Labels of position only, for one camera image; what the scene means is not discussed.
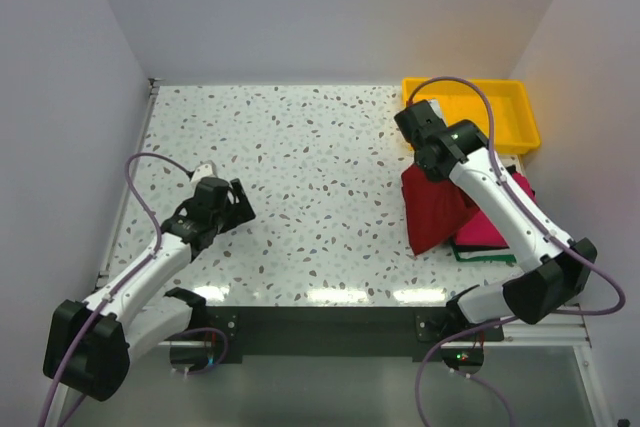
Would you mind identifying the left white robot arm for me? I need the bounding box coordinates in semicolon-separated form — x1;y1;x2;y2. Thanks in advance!
43;177;255;401

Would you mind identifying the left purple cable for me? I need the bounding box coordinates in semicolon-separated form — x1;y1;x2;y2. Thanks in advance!
36;152;231;427

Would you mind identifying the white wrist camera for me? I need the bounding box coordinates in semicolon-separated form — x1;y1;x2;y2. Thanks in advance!
428;99;445;120
190;160;218;187

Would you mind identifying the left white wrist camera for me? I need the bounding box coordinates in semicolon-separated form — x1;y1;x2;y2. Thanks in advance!
190;160;218;187

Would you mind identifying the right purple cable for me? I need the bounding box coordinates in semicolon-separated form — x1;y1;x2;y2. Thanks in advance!
405;76;627;427

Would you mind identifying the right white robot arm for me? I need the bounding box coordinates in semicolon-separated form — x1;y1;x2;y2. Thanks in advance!
394;101;597;340

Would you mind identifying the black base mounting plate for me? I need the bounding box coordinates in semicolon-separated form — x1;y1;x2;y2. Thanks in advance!
149;305;501;366

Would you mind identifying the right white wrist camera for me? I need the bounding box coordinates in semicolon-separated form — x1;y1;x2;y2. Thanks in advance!
428;99;445;120

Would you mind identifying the aluminium frame rail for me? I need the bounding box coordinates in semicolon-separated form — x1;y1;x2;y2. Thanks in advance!
38;78;159;426

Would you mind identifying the yellow plastic tray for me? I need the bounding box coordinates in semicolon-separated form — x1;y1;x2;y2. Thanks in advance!
414;79;541;155

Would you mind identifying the dark red t shirt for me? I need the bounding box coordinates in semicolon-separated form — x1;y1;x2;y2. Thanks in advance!
401;164;479;255

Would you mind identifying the purple cable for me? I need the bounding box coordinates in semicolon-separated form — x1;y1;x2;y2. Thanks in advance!
405;76;627;427
36;152;231;427

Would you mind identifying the folded green t shirt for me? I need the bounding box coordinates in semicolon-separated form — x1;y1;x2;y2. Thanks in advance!
450;240;516;263

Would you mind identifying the folded pink t shirt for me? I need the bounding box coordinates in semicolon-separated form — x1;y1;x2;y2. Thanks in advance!
451;190;508;248

